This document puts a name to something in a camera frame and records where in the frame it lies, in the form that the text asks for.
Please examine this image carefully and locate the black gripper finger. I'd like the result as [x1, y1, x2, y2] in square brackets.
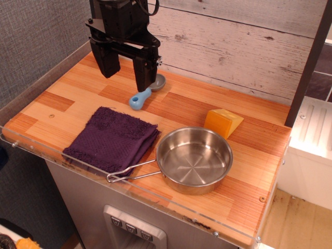
[133, 53, 159, 92]
[90, 38, 120, 78]

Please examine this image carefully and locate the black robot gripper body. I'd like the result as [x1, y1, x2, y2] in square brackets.
[86, 1, 160, 56]

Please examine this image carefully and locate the stainless steel pan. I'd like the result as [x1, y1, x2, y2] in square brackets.
[106, 126, 234, 196]

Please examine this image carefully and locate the blue grey measuring scoop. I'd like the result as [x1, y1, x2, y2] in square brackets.
[129, 74, 166, 110]

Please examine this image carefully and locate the purple folded towel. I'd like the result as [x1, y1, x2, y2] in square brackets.
[63, 107, 160, 173]

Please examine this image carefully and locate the yellow cheese wedge toy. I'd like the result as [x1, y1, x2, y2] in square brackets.
[204, 109, 244, 139]

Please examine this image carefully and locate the clear acrylic table guard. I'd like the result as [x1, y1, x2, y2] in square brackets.
[2, 119, 291, 248]

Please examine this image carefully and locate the silver dispenser button panel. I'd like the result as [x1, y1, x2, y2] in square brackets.
[103, 205, 168, 248]

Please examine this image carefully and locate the white ridged side unit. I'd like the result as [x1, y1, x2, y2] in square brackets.
[277, 97, 331, 209]

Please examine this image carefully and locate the orange object bottom left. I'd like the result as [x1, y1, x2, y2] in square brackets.
[16, 238, 41, 249]

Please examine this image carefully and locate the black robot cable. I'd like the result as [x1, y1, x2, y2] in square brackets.
[132, 0, 160, 17]

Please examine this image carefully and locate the dark right support post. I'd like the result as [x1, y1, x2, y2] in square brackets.
[284, 0, 331, 128]

